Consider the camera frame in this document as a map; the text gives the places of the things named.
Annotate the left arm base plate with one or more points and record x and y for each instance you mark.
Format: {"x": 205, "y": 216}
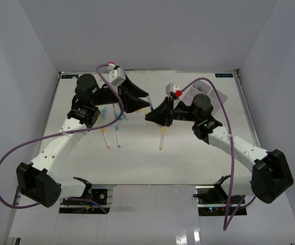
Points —
{"x": 102, "y": 197}

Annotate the yellow tipped white pen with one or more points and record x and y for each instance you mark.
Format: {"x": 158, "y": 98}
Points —
{"x": 162, "y": 138}

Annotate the teal tipped white pen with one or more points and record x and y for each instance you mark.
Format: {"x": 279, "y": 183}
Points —
{"x": 117, "y": 136}

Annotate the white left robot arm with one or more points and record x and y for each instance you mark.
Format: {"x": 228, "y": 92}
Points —
{"x": 37, "y": 179}

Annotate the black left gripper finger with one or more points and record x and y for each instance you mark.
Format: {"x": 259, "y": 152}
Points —
{"x": 129, "y": 86}
{"x": 133, "y": 104}

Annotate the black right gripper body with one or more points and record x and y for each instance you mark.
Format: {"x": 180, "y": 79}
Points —
{"x": 183, "y": 113}

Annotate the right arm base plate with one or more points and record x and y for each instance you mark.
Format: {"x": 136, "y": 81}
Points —
{"x": 212, "y": 200}

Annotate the orange white pen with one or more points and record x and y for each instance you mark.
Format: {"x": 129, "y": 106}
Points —
{"x": 105, "y": 138}

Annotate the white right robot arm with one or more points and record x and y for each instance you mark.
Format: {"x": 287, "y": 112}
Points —
{"x": 271, "y": 175}

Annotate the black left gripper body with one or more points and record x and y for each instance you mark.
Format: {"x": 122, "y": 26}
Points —
{"x": 106, "y": 96}

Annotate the white divided organizer box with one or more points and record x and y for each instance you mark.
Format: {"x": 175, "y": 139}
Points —
{"x": 205, "y": 88}

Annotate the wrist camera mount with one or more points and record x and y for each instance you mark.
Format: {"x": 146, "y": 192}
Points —
{"x": 116, "y": 74}
{"x": 174, "y": 92}

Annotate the blue pen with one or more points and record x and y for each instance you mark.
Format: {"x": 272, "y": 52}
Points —
{"x": 150, "y": 103}

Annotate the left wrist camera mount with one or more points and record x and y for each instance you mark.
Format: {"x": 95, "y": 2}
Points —
{"x": 116, "y": 74}

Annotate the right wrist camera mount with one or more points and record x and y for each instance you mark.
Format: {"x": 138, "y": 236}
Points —
{"x": 174, "y": 92}

